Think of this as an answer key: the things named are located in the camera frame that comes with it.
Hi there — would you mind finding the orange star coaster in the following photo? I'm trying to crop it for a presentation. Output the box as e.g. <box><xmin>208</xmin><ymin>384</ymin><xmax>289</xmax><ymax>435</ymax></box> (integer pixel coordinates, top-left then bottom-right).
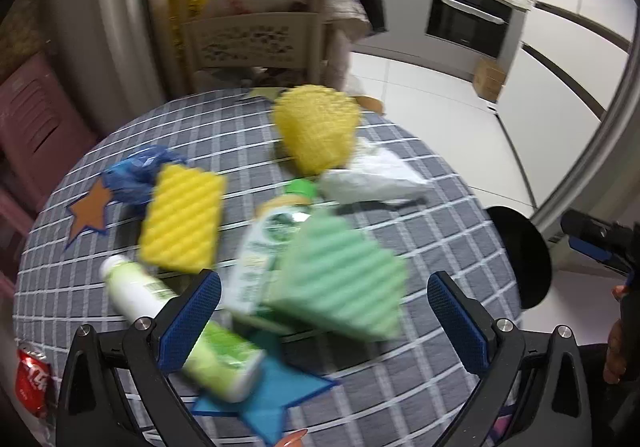
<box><xmin>66</xmin><ymin>175</ymin><xmax>113</xmax><ymax>248</ymax></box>

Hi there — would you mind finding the yellow foam fruit net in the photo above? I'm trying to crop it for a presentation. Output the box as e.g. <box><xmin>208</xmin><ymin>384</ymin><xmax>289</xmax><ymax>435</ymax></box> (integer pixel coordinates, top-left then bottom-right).
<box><xmin>272</xmin><ymin>84</ymin><xmax>361</xmax><ymax>176</ymax></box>

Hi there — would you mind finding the green wavy sponge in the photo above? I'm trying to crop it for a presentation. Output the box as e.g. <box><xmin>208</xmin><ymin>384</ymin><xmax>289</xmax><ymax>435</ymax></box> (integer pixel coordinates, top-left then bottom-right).
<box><xmin>264</xmin><ymin>208</ymin><xmax>408</xmax><ymax>342</ymax></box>

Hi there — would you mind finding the white green lying bottle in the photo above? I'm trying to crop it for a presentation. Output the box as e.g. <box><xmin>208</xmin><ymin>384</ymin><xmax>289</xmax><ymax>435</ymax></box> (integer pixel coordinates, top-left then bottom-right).
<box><xmin>100</xmin><ymin>254</ymin><xmax>266</xmax><ymax>404</ymax></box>

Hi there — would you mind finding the blue star coaster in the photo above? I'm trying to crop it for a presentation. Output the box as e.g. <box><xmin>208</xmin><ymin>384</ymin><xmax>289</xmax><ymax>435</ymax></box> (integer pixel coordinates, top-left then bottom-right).
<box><xmin>191</xmin><ymin>331</ymin><xmax>338</xmax><ymax>446</ymax></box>

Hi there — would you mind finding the built-in black oven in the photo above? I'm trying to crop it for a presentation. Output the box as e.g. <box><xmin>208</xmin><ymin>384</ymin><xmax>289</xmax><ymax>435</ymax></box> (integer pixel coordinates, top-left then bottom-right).
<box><xmin>425</xmin><ymin>0</ymin><xmax>512</xmax><ymax>58</ymax></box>

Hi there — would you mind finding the yellow wavy sponge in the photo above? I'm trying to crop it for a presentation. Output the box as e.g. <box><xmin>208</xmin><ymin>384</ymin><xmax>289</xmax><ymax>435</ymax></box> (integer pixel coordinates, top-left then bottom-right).
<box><xmin>139</xmin><ymin>163</ymin><xmax>226</xmax><ymax>274</ymax></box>

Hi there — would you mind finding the cardboard box on floor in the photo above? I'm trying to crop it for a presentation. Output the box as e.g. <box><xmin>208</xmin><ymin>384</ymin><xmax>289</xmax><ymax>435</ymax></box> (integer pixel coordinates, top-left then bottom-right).
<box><xmin>473</xmin><ymin>57</ymin><xmax>506</xmax><ymax>103</ymax></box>

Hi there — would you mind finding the person's right hand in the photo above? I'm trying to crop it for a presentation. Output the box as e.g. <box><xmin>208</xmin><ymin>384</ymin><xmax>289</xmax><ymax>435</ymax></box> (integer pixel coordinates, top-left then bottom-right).
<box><xmin>602</xmin><ymin>283</ymin><xmax>630</xmax><ymax>385</ymax></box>

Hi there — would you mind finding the grey refrigerator door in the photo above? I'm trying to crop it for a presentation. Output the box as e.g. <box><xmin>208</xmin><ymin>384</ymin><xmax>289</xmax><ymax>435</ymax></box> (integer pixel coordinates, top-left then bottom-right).
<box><xmin>529</xmin><ymin>1</ymin><xmax>640</xmax><ymax>248</ymax></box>

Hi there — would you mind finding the blue plastic bag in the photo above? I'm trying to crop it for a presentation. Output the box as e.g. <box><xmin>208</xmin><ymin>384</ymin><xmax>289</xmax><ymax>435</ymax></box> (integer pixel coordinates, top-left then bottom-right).
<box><xmin>101</xmin><ymin>145</ymin><xmax>186</xmax><ymax>208</ymax></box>

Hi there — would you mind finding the pink cloth on rack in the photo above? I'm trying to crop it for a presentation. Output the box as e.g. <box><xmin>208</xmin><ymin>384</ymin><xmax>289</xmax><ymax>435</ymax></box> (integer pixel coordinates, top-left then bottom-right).
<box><xmin>321</xmin><ymin>0</ymin><xmax>371</xmax><ymax>91</ymax></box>

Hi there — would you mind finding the white crumpled paper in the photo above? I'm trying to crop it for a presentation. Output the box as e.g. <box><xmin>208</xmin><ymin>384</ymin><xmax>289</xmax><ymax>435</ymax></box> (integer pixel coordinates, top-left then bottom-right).
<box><xmin>318</xmin><ymin>137</ymin><xmax>430</xmax><ymax>204</ymax></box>

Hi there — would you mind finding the black trash bin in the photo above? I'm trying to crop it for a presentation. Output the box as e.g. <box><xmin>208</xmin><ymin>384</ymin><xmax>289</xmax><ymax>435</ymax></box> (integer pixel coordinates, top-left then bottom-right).
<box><xmin>486</xmin><ymin>206</ymin><xmax>553</xmax><ymax>309</ymax></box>

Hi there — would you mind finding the grey checked tablecloth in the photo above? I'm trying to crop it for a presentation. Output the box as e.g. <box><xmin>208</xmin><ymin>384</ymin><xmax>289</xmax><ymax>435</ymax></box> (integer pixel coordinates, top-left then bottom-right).
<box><xmin>13</xmin><ymin>90</ymin><xmax>521</xmax><ymax>446</ymax></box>

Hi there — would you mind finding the red cola can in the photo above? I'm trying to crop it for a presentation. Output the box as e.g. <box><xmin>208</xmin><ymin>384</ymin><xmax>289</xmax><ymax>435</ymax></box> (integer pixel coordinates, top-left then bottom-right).
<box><xmin>14</xmin><ymin>344</ymin><xmax>51</xmax><ymax>418</ymax></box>

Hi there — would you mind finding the green cap white bottle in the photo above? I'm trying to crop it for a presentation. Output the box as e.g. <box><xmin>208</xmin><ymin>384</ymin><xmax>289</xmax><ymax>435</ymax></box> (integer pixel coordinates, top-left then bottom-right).
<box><xmin>222</xmin><ymin>178</ymin><xmax>317</xmax><ymax>334</ymax></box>

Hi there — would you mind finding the pink plastic stool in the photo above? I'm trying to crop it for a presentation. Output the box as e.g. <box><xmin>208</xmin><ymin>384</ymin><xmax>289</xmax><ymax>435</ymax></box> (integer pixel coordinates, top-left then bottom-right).
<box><xmin>1</xmin><ymin>53</ymin><xmax>96</xmax><ymax>211</ymax></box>

